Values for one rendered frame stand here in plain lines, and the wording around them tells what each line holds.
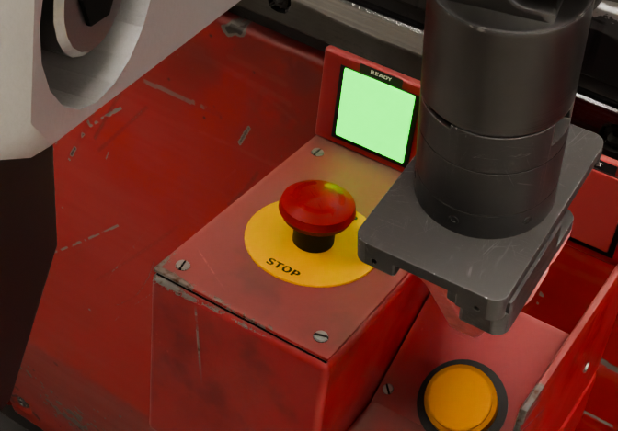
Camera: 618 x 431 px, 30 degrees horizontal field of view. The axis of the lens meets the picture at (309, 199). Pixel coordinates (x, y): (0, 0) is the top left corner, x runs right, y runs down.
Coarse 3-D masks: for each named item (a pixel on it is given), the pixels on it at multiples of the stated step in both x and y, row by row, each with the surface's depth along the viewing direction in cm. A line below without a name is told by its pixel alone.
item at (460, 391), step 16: (448, 368) 61; (464, 368) 61; (432, 384) 60; (448, 384) 60; (464, 384) 60; (480, 384) 60; (432, 400) 60; (448, 400) 60; (464, 400) 60; (480, 400) 60; (496, 400) 60; (432, 416) 60; (448, 416) 60; (464, 416) 59; (480, 416) 59
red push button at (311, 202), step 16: (288, 192) 59; (304, 192) 59; (320, 192) 59; (336, 192) 59; (288, 208) 58; (304, 208) 58; (320, 208) 58; (336, 208) 58; (352, 208) 59; (288, 224) 58; (304, 224) 57; (320, 224) 57; (336, 224) 58; (304, 240) 59; (320, 240) 59
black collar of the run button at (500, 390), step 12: (456, 360) 62; (468, 360) 62; (432, 372) 62; (492, 372) 61; (420, 396) 61; (504, 396) 60; (420, 408) 61; (504, 408) 60; (420, 420) 61; (504, 420) 60
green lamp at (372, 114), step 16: (352, 80) 64; (368, 80) 64; (352, 96) 65; (368, 96) 64; (384, 96) 64; (400, 96) 63; (352, 112) 66; (368, 112) 65; (384, 112) 64; (400, 112) 64; (352, 128) 66; (368, 128) 65; (384, 128) 65; (400, 128) 64; (368, 144) 66; (384, 144) 65; (400, 144) 65; (400, 160) 65
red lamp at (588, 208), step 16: (592, 176) 59; (608, 176) 58; (592, 192) 59; (608, 192) 59; (576, 208) 60; (592, 208) 60; (608, 208) 59; (576, 224) 61; (592, 224) 60; (608, 224) 60; (592, 240) 61; (608, 240) 60
